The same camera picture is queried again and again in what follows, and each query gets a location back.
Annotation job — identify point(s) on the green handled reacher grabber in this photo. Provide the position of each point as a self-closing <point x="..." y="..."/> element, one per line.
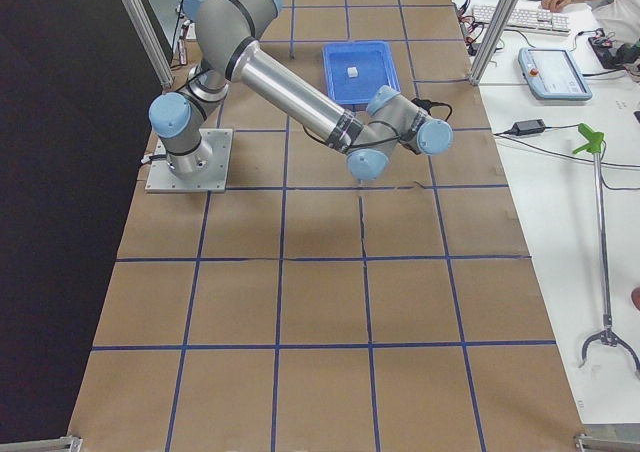
<point x="607" y="337"/>

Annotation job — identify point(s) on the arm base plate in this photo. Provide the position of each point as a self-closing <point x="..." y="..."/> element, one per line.
<point x="205" y="169"/>

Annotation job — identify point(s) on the person hand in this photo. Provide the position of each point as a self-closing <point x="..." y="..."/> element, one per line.
<point x="554" y="6"/>

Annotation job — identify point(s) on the black power adapter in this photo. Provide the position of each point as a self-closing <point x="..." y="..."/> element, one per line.
<point x="528" y="127"/>

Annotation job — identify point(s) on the white keyboard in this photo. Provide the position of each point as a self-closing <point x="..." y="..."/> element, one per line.
<point x="526" y="20"/>

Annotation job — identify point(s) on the teach pendant tablet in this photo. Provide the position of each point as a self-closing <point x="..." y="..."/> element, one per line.
<point x="553" y="74"/>

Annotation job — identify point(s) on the aluminium frame post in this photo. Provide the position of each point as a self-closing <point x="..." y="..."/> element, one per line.
<point x="488" y="45"/>

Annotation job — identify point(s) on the blue plastic tray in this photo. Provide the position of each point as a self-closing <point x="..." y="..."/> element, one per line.
<point x="376" y="68"/>

